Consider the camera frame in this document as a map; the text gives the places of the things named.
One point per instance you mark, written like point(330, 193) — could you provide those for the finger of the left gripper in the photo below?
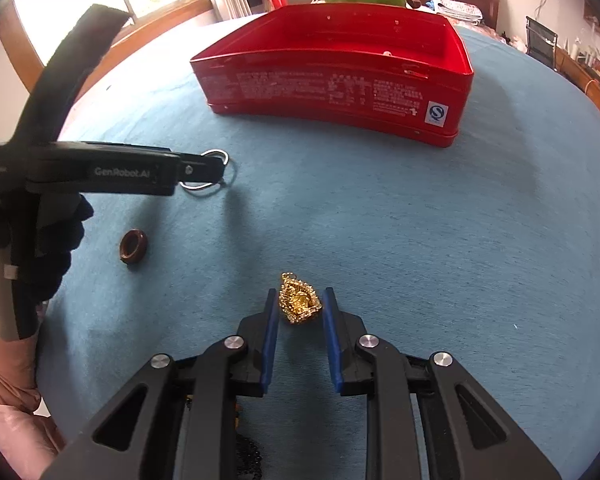
point(199, 169)

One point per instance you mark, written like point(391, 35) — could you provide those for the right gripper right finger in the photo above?
point(425, 418)

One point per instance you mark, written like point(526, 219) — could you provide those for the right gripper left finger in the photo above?
point(177, 418)

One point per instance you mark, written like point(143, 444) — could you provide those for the gold ornate pendant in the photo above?
point(297, 299)

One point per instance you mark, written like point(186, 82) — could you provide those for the pink sleeve forearm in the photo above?
point(29, 442)

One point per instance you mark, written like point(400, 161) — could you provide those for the black gloved left hand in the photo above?
point(43, 274)

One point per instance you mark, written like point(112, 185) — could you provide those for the wooden framed window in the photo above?
point(126, 25)

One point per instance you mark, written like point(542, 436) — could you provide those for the blue blanket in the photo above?
point(488, 249)

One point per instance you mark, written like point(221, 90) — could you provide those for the red tin box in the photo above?
point(383, 68)

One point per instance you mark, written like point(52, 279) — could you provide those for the folded striped blanket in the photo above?
point(457, 10)

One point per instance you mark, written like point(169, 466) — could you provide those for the wooden desk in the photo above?
point(582, 76)

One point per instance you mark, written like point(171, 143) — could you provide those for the black office chair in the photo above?
point(541, 43)

